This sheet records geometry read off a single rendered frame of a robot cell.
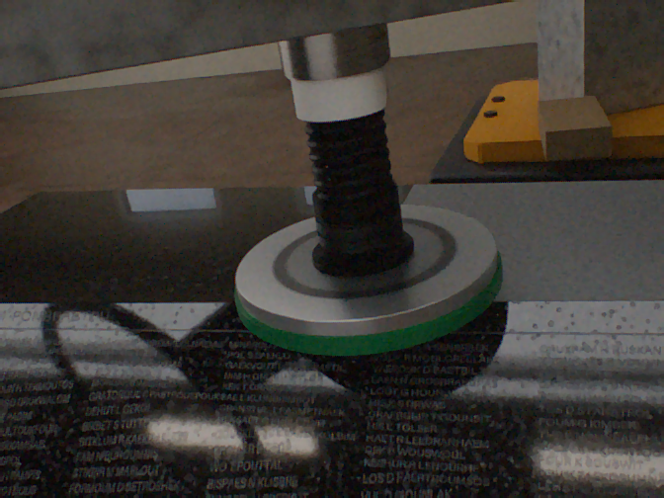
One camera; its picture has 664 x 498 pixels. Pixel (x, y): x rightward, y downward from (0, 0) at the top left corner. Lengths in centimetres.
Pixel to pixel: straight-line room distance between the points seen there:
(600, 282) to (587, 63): 80
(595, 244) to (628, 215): 7
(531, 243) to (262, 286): 28
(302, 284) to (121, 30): 23
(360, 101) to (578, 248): 28
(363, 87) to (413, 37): 644
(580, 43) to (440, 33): 555
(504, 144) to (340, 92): 83
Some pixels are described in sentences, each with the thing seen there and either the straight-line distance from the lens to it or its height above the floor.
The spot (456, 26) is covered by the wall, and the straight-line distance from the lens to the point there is 687.
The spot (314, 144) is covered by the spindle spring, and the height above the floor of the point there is 102.
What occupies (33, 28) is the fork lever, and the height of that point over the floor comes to 114.
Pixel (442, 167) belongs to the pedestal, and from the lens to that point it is 133.
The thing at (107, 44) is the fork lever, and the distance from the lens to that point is 43.
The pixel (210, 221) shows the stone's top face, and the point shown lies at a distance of 87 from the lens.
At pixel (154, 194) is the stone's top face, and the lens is 103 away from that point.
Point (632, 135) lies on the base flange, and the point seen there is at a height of 78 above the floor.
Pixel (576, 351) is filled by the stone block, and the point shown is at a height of 84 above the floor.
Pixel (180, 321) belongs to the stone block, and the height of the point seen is 85.
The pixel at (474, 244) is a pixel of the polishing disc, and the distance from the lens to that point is 57.
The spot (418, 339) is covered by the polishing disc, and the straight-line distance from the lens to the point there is 49.
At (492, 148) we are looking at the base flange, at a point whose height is 77.
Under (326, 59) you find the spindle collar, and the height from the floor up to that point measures 109.
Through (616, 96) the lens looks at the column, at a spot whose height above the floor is 81.
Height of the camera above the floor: 116
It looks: 24 degrees down
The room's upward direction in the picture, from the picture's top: 9 degrees counter-clockwise
